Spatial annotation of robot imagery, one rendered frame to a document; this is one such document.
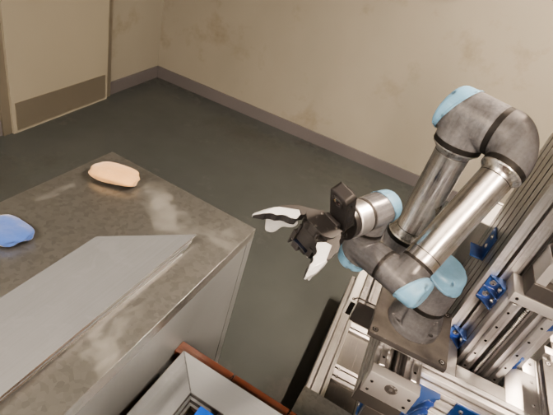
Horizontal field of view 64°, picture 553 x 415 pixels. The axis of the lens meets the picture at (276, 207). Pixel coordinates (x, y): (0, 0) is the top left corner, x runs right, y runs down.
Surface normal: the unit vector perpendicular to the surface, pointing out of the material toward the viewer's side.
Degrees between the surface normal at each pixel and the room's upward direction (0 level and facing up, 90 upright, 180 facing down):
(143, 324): 0
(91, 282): 0
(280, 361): 0
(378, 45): 90
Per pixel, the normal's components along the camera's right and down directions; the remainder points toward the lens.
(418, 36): -0.39, 0.46
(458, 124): -0.73, 0.24
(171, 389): 0.25, -0.79
